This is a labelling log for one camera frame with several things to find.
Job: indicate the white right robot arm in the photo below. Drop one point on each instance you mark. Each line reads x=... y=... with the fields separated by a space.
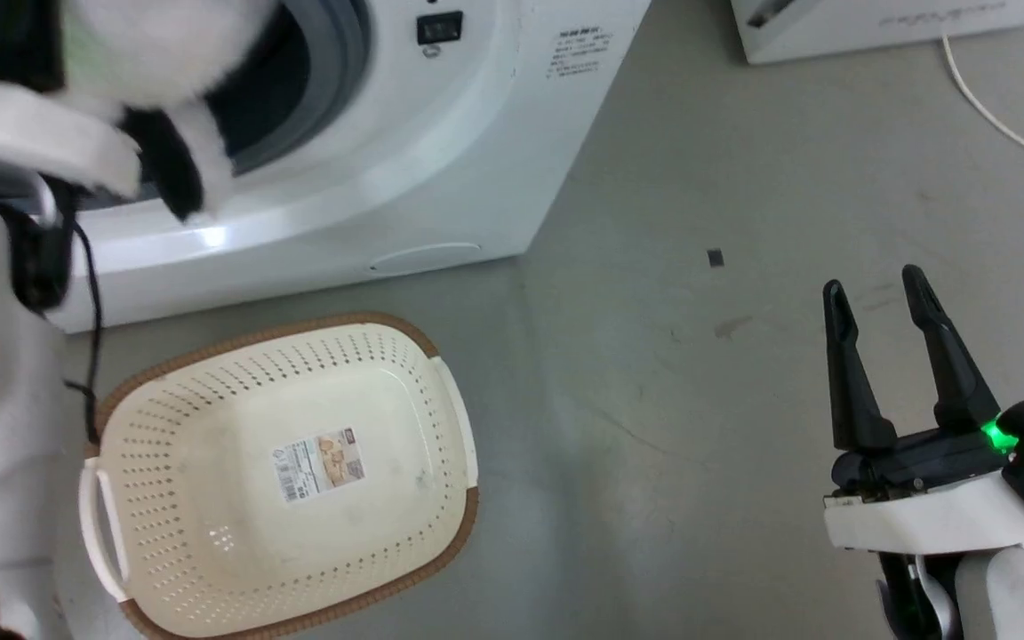
x=1001 y=591

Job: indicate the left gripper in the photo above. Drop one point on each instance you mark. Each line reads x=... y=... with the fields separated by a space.
x=23 y=124

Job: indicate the printed text label sticker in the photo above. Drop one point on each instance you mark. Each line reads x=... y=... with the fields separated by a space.
x=580 y=52

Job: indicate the black and white plush panda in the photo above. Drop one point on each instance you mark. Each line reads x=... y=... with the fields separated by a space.
x=148 y=44

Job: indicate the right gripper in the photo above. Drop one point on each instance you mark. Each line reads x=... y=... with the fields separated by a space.
x=939 y=507

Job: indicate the white front-load washing machine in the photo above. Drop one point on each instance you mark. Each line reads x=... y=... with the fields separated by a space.
x=441 y=151

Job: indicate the cream perforated laundry basket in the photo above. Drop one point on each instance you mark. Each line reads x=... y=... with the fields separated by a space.
x=210 y=498

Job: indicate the grey rubber door gasket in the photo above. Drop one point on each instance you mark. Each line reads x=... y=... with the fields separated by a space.
x=334 y=62

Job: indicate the white box appliance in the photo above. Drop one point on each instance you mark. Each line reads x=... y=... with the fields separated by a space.
x=903 y=22

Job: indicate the paper product label sticker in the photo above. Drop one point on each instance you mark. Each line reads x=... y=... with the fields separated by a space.
x=319 y=464

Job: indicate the black door latch socket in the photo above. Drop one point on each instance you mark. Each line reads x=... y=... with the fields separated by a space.
x=439 y=28

